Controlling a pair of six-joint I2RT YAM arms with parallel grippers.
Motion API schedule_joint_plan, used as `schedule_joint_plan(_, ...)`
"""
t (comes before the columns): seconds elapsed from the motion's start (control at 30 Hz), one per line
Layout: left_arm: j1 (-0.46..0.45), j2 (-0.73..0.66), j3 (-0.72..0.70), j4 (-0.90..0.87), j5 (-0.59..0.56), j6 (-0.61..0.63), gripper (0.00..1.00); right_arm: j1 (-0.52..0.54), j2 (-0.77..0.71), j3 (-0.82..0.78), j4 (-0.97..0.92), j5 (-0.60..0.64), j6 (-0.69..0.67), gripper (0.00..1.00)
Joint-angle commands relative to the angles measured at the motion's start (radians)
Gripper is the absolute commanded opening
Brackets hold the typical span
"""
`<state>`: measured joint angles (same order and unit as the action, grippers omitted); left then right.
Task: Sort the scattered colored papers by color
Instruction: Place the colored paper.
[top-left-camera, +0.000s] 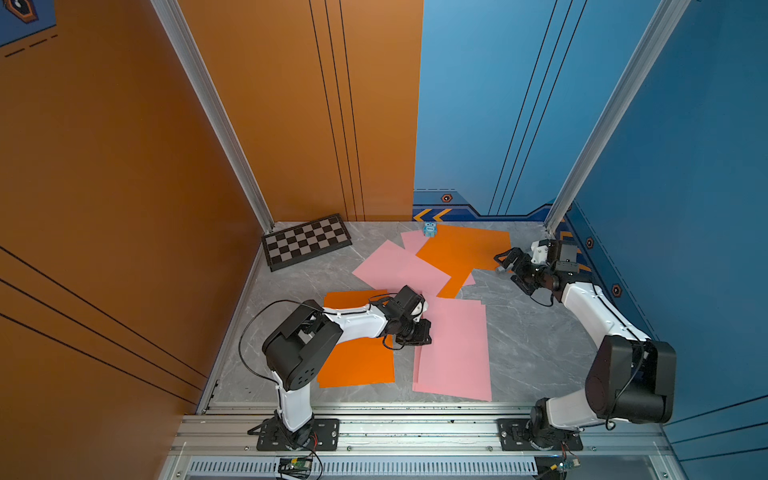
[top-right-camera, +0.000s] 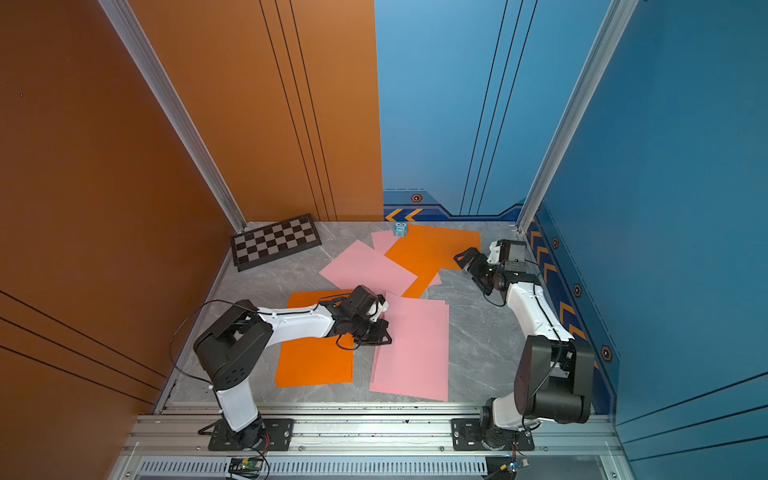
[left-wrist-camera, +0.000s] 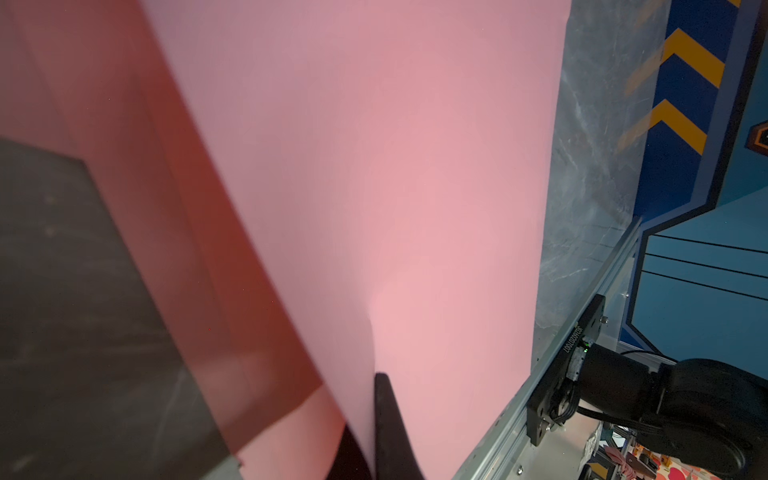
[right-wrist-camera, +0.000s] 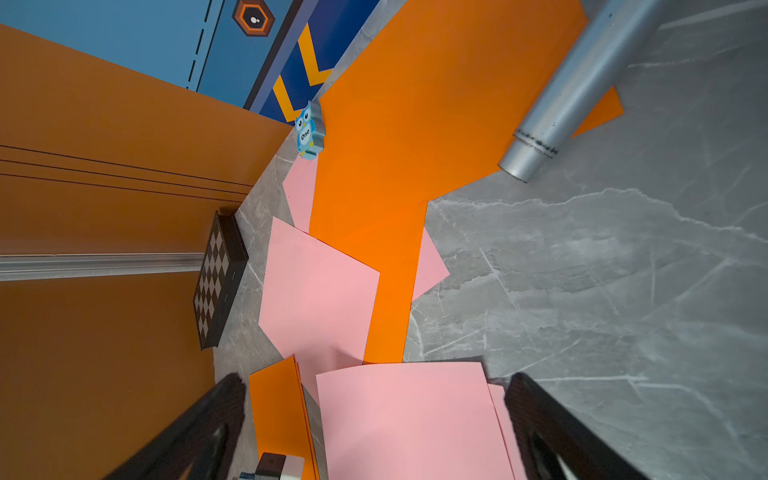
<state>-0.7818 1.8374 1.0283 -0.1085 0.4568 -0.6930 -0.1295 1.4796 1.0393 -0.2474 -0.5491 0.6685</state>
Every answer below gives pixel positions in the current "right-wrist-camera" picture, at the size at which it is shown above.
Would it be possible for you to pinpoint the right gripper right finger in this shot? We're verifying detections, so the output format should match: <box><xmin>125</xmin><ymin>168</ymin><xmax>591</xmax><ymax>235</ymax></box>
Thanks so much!
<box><xmin>504</xmin><ymin>372</ymin><xmax>647</xmax><ymax>480</ymax></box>

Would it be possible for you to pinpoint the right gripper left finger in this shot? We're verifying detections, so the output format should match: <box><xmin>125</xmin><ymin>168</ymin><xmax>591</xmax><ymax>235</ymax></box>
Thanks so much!
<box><xmin>107</xmin><ymin>373</ymin><xmax>246</xmax><ymax>479</ymax></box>

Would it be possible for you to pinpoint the orange paper front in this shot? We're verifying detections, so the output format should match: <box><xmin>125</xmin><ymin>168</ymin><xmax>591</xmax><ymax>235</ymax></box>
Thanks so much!
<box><xmin>249</xmin><ymin>356</ymin><xmax>319</xmax><ymax>480</ymax></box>

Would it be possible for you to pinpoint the orange paper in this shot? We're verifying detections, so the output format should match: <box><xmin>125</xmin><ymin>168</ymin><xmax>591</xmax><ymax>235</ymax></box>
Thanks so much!
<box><xmin>249</xmin><ymin>356</ymin><xmax>319</xmax><ymax>480</ymax></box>
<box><xmin>310</xmin><ymin>1</ymin><xmax>587</xmax><ymax>364</ymax></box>

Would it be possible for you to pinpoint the pink paper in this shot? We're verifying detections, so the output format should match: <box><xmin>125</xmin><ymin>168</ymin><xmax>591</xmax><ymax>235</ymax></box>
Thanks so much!
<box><xmin>317</xmin><ymin>362</ymin><xmax>513</xmax><ymax>479</ymax></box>
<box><xmin>281</xmin><ymin>152</ymin><xmax>451</xmax><ymax>301</ymax></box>
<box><xmin>259</xmin><ymin>218</ymin><xmax>380</xmax><ymax>399</ymax></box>
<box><xmin>488</xmin><ymin>384</ymin><xmax>528</xmax><ymax>480</ymax></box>

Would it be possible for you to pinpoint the pink paper top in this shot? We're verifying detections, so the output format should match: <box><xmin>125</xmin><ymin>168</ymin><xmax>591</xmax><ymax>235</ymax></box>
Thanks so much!
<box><xmin>488</xmin><ymin>384</ymin><xmax>528</xmax><ymax>480</ymax></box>

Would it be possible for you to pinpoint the black white chessboard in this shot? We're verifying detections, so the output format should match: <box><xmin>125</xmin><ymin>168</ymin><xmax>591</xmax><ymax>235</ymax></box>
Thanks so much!
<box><xmin>193</xmin><ymin>213</ymin><xmax>249</xmax><ymax>350</ymax></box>

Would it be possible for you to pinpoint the small blue toy box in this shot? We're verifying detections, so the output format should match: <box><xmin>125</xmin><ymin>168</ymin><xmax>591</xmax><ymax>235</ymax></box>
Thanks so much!
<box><xmin>294</xmin><ymin>100</ymin><xmax>326</xmax><ymax>160</ymax></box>

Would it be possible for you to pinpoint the grey metal cylinder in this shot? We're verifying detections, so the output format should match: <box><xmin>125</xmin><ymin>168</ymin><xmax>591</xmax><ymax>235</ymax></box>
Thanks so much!
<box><xmin>499</xmin><ymin>0</ymin><xmax>671</xmax><ymax>183</ymax></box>

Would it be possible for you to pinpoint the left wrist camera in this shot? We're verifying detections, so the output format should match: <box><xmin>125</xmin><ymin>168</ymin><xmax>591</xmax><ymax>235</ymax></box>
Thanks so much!
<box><xmin>238</xmin><ymin>453</ymin><xmax>305</xmax><ymax>480</ymax></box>

